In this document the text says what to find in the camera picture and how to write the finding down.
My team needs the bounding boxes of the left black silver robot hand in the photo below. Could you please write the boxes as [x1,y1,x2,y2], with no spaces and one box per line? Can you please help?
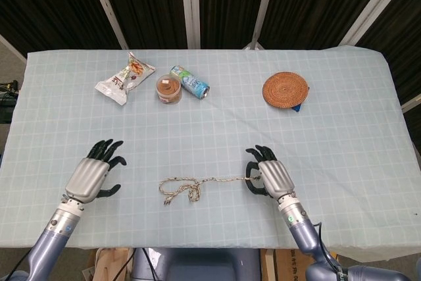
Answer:
[64,139,128,203]

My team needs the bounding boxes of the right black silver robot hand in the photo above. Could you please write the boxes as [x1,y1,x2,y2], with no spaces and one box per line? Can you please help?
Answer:
[245,144,296,201]

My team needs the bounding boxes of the beige speckled braided rope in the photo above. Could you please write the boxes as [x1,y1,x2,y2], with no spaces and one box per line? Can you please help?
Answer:
[159,175,260,205]

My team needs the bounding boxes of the light blue checked tablecloth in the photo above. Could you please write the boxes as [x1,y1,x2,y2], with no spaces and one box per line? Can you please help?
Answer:
[0,45,421,261]

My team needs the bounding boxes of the round woven rattan coaster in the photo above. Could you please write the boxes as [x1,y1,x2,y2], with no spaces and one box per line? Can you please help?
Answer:
[262,73,310,110]

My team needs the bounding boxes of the brown cardboard box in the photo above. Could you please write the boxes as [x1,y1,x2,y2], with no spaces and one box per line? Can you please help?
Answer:
[259,247,339,281]

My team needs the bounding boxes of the white foil snack bag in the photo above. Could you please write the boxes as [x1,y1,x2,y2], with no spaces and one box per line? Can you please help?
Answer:
[94,51,156,107]

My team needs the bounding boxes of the grey-blue robot torso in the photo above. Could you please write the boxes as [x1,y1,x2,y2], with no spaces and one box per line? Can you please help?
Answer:
[131,247,264,281]

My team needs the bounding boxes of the clear plastic jar orange contents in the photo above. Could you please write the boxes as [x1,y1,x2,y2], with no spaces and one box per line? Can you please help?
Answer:
[155,75,183,105]

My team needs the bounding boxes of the blue drink can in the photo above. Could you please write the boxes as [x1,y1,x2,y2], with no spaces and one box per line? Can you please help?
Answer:
[170,65,211,99]

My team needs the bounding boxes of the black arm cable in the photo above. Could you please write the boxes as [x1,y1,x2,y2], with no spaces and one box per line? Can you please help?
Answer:
[312,221,345,281]

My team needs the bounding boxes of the black equipment with cables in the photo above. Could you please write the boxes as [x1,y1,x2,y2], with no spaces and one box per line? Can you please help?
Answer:
[0,80,20,124]

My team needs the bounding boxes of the white partition post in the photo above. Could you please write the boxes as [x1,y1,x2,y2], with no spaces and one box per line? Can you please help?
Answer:
[335,0,409,47]
[243,0,280,51]
[83,0,130,50]
[401,95,421,111]
[180,0,201,49]

